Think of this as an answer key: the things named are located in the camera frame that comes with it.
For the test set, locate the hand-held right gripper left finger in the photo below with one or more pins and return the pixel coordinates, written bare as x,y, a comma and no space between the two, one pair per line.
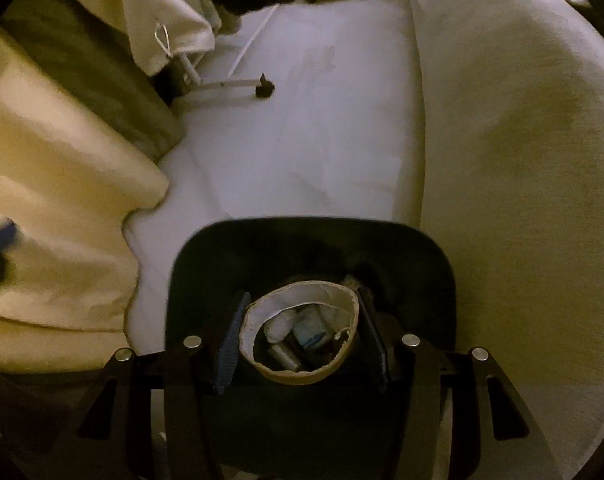
229,345

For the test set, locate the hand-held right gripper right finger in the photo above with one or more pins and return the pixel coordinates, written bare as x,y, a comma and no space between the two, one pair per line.
377,350

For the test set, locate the brown paper cup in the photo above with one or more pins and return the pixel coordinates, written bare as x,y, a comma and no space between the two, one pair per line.
302,294

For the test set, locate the black trash bin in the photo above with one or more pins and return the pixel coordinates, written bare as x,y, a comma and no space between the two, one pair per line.
307,250

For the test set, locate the white crumpled tissue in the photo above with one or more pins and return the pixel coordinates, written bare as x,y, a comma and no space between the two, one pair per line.
279,329

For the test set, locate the blue white wrapper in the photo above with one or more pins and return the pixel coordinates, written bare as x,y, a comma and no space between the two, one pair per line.
311,335

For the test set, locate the cream curtain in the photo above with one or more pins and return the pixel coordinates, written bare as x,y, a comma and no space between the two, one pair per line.
56,175

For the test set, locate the white chair base with caster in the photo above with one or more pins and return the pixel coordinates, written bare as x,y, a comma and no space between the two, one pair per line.
231,82

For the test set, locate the white cloth with tag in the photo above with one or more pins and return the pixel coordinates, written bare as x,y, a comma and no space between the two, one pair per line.
146,5

